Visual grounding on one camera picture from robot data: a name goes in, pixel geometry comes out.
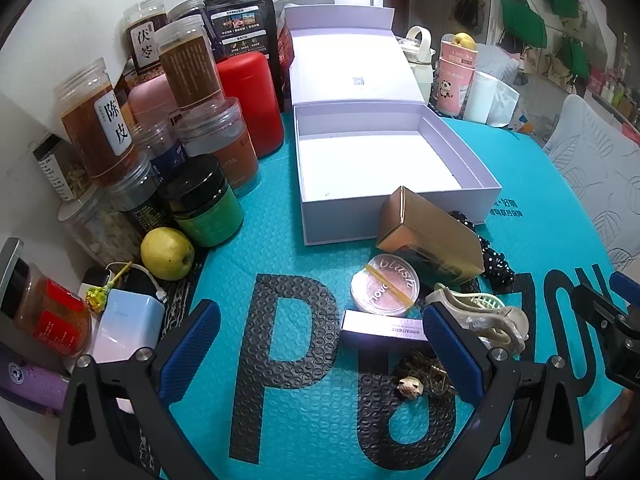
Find grey flat device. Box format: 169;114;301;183
0;237;25;311

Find yellow green flower charm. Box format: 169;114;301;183
85;261;134;313

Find white cable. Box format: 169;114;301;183
102;261;167;302

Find green jar black lid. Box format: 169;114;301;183
157;155;244;248

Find pack of pale slices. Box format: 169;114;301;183
32;135;98;203

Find clear gold hair claw clip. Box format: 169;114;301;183
390;352;458;402

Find white paper roll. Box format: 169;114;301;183
465;70;521;128

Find red canister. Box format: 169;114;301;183
216;51;285;160

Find gold box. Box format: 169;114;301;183
376;186;485;291

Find red orange carton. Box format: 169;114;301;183
276;25;294;113

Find black hanging bag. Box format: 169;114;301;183
452;0;483;28

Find pale blue power bank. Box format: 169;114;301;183
92;287;167;366

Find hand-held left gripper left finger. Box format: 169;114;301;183
55;299;222;480

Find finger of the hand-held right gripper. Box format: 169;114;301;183
571;284;640;348
607;270;640;311

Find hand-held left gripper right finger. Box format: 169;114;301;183
421;304;586;480

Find black printed pouch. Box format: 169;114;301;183
202;0;283;111

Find dark jar white label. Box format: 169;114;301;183
122;0;171;78

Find shelf of small bottles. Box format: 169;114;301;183
590;72;640;121

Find pink bottle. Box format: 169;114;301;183
127;74;181;128

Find white glass handle bottle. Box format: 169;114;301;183
404;25;435;103

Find cream hair claw clip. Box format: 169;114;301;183
425;282;530;356

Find amber jar white label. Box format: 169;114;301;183
54;58;141;188

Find pink panda cup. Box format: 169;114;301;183
434;57;476;116

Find clear jar black label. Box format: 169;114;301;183
107;152;173;236

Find pink round compact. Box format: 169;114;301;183
350;254;423;317

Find yellow rubber band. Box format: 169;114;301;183
366;266;417;307

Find yellow green pear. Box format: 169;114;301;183
140;227;195;281

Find small jar red label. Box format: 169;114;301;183
0;257;93;358

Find clear jar reddish contents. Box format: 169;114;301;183
175;96;261;198

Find lavender slim box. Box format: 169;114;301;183
342;309;432;346

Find lavender gift box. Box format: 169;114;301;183
283;4;502;247

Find black polka dot scrunchie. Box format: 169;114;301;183
447;210;516;288

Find clear jar brown label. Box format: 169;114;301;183
152;14;226;111

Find purple bottle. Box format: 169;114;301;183
0;342;71;413

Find clear jar white pieces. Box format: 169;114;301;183
57;185;146;268

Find dark purple jar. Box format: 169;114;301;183
166;0;208;26

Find leaf print grey cushion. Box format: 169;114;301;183
542;94;640;281
472;42;519;86

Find clear jar blue label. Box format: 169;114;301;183
131;120;188;181

